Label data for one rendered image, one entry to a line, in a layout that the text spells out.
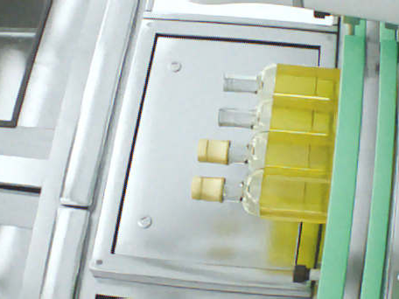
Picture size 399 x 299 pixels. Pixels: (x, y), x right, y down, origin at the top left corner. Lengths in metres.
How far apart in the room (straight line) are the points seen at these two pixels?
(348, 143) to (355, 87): 0.09
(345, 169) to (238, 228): 0.31
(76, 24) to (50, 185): 0.34
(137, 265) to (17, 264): 0.21
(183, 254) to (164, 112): 0.25
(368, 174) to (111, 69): 0.59
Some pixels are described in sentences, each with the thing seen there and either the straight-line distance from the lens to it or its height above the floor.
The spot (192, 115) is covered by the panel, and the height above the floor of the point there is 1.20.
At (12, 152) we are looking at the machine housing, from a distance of 1.77.
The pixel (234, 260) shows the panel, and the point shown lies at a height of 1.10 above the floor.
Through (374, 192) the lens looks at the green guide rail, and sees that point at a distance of 1.32.
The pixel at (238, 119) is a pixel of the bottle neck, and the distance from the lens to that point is 1.52.
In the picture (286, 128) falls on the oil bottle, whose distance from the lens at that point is 1.49.
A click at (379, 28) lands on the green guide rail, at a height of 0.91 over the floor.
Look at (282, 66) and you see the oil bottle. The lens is 1.55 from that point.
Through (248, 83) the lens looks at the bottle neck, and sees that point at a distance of 1.55.
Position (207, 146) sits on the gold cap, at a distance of 1.49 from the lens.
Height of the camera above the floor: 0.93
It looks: 9 degrees up
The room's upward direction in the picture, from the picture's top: 85 degrees counter-clockwise
